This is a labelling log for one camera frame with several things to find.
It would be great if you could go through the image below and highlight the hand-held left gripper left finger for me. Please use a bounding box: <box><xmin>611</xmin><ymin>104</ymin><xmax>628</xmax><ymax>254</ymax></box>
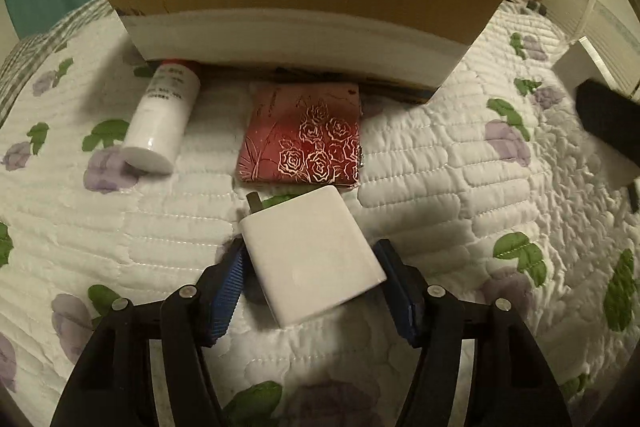
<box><xmin>50</xmin><ymin>239</ymin><xmax>247</xmax><ymax>427</ymax></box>

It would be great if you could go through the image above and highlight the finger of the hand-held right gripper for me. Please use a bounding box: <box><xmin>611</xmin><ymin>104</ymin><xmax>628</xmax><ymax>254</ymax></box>
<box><xmin>574</xmin><ymin>78</ymin><xmax>640</xmax><ymax>160</ymax></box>

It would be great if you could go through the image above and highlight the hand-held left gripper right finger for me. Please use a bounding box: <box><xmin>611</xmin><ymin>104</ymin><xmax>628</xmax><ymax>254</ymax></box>
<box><xmin>373</xmin><ymin>239</ymin><xmax>574</xmax><ymax>427</ymax></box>

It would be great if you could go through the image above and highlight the white power adapter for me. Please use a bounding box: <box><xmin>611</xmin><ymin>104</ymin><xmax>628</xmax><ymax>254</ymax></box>
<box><xmin>239</xmin><ymin>185</ymin><xmax>387</xmax><ymax>329</ymax></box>

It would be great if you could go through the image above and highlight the white floral quilt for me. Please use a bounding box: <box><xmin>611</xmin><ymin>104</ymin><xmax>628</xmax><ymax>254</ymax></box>
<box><xmin>0</xmin><ymin>0</ymin><xmax>640</xmax><ymax>427</ymax></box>

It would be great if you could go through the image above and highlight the red floral gift box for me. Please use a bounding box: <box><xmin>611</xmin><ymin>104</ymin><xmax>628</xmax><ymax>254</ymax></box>
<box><xmin>236</xmin><ymin>81</ymin><xmax>365</xmax><ymax>188</ymax></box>

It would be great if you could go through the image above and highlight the white bottle with red cap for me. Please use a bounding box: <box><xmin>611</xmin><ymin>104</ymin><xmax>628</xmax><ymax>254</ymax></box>
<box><xmin>121</xmin><ymin>61</ymin><xmax>202</xmax><ymax>174</ymax></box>

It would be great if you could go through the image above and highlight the grey checked blanket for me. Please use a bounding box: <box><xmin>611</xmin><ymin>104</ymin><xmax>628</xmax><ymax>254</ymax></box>
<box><xmin>0</xmin><ymin>0</ymin><xmax>116</xmax><ymax>122</ymax></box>

